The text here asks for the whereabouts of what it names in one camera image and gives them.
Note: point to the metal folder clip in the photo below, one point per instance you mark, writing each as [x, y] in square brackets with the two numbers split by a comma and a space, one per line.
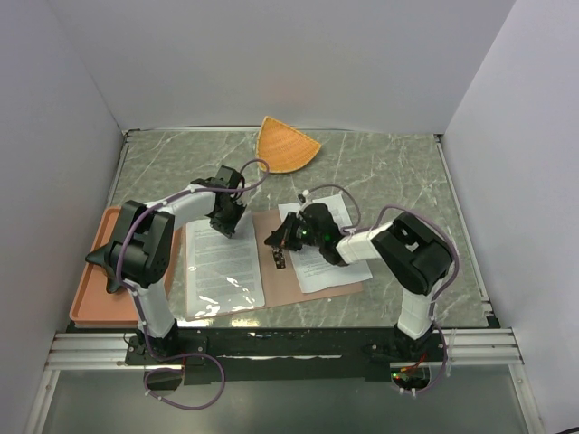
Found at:
[279, 258]

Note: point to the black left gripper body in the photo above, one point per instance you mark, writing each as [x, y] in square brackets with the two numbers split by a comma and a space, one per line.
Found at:
[226, 221]

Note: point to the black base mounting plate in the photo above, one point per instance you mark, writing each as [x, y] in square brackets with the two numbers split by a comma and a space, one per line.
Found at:
[282, 354]

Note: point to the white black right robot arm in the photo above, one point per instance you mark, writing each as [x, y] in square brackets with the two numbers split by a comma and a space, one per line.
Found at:
[422, 259]

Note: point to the dark teal star dish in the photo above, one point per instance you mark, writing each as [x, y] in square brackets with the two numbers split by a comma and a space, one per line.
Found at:
[99, 257]

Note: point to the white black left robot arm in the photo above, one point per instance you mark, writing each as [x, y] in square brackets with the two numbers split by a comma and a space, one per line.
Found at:
[139, 250]

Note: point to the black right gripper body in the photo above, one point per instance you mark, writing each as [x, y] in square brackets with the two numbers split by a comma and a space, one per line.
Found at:
[298, 233]

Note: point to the white printed paper sheet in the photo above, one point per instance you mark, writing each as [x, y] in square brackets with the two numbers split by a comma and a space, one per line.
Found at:
[222, 275]

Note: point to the aluminium frame rail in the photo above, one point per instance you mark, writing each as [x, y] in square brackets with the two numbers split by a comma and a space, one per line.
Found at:
[102, 351]

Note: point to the orange woven wicker basket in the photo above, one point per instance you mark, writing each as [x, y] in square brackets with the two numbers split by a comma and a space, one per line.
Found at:
[284, 148]

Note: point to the pink brown file folder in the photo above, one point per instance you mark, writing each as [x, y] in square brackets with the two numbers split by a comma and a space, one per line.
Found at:
[281, 286]

